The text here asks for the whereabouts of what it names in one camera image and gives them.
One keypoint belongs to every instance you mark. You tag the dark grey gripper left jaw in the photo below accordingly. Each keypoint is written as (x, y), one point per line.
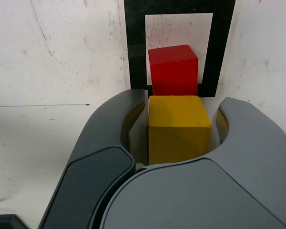
(93, 167)

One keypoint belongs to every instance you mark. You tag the grey curved gripper right jaw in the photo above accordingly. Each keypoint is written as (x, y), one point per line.
(205, 195)

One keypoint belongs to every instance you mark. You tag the yellow cube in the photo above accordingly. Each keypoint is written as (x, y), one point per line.
(178, 138)

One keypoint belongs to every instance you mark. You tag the red cube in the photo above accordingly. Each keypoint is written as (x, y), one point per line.
(174, 74)

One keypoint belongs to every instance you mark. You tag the black tape square outline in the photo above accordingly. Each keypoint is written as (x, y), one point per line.
(133, 47)

